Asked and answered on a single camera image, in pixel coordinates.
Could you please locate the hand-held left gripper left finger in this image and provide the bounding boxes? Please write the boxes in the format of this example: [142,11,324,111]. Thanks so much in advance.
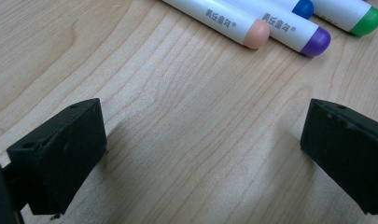
[6,98,108,217]

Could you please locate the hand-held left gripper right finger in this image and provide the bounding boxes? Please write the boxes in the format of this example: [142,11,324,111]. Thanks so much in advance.
[300,98,378,216]

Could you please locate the light green marker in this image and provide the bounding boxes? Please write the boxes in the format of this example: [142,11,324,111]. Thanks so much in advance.
[311,0,378,37]

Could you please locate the purple marker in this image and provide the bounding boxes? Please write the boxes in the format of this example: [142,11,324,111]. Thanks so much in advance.
[222,0,332,58]

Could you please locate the blue marker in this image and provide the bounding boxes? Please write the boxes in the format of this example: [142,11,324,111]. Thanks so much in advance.
[264,0,315,21]

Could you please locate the peach marker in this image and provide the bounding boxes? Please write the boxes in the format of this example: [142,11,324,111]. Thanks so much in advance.
[161,0,271,50]

